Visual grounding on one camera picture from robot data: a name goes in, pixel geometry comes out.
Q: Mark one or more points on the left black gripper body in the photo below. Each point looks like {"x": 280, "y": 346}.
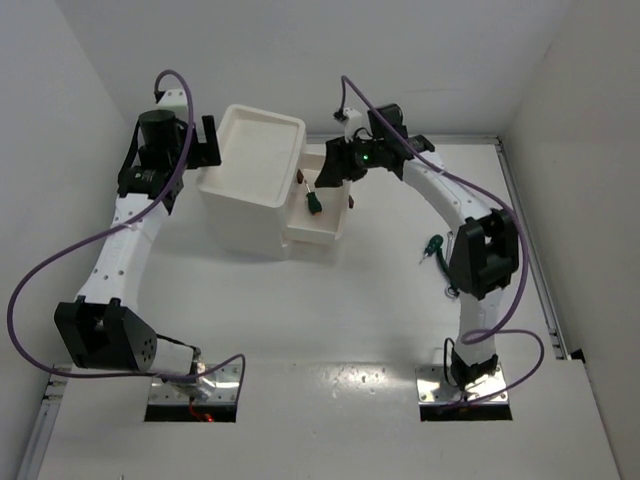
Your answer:
{"x": 202, "y": 154}

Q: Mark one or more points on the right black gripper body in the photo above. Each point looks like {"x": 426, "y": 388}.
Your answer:
{"x": 359, "y": 157}

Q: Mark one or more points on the white drawer cabinet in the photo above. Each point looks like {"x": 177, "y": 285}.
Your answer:
{"x": 246, "y": 196}

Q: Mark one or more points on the green small screwdriver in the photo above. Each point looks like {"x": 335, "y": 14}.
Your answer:
{"x": 433, "y": 245}

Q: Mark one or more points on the green handled cutters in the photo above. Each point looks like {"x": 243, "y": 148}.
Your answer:
{"x": 451, "y": 291}

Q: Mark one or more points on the silver wrench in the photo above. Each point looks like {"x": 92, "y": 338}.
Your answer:
{"x": 450, "y": 244}

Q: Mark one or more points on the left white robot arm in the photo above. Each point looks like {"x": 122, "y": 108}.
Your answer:
{"x": 101, "y": 328}

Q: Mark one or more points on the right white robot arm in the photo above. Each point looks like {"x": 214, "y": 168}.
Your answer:
{"x": 485, "y": 252}

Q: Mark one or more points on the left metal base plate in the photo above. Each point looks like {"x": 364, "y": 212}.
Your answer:
{"x": 219, "y": 388}

